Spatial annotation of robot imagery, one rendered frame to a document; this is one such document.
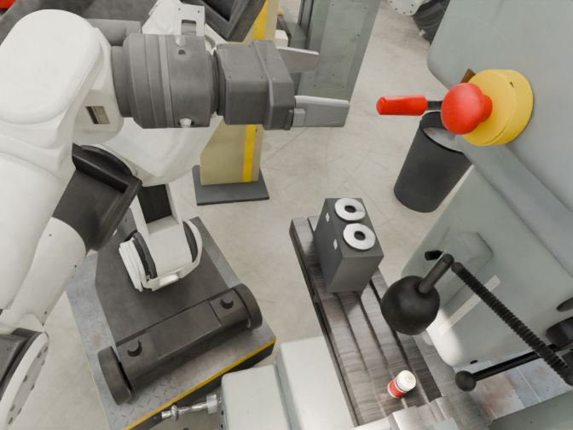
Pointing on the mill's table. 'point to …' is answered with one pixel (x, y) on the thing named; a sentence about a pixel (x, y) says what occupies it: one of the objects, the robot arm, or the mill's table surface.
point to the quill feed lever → (564, 338)
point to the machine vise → (468, 412)
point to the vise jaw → (406, 420)
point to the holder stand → (346, 245)
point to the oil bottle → (402, 384)
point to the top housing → (537, 44)
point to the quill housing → (493, 278)
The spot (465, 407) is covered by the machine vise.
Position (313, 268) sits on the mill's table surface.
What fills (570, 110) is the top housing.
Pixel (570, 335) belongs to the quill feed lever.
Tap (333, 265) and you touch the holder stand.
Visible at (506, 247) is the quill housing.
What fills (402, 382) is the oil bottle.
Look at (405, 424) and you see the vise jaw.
